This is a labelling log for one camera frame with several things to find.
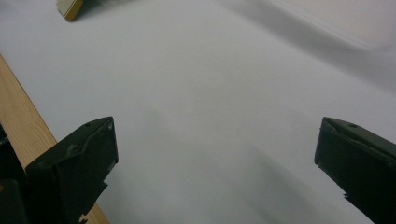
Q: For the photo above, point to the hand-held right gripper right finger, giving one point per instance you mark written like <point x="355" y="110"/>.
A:
<point x="364" y="165"/>

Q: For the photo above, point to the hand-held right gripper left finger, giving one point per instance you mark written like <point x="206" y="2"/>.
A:
<point x="74" y="168"/>

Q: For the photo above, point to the wooden table edge strip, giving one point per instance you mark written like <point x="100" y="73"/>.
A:
<point x="21" y="124"/>

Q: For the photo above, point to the white table cloth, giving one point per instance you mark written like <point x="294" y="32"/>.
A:
<point x="202" y="102"/>

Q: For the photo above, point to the yellow-edged flat object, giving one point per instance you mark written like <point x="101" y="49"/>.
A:
<point x="70" y="8"/>

